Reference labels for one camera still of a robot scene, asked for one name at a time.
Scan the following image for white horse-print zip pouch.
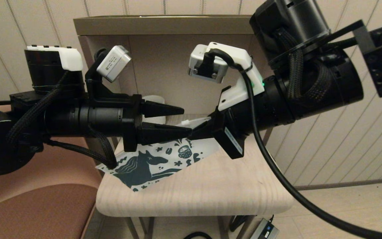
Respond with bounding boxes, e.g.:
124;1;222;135
95;116;220;192

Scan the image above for white ribbed ceramic mug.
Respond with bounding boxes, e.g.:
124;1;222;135
143;95;166;125

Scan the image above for beige wooden hutch desk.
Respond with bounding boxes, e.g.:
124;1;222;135
73;15;315;239

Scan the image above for grey power adapter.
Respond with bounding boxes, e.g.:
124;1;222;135
250;218;280;239

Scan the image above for pink upholstered chair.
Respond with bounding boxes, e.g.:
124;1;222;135
0;103;102;239

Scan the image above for black right camera cable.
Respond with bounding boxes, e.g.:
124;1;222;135
208;49;382;239

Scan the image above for black camera cable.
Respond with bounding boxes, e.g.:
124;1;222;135
208;49;382;239
95;48;109;68

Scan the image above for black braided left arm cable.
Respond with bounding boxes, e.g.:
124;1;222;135
7;71;118;170

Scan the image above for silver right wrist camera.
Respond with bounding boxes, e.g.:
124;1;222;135
188;44;228;83

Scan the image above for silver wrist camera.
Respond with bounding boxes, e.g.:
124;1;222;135
96;45;132;83
188;44;228;83

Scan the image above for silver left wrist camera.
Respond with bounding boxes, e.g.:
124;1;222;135
96;45;132;83

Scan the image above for black left camera cable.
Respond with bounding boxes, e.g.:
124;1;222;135
95;48;109;68

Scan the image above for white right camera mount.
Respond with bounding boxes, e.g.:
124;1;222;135
206;42;265;112

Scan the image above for black looped floor cable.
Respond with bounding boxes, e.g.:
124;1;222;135
184;232;212;239

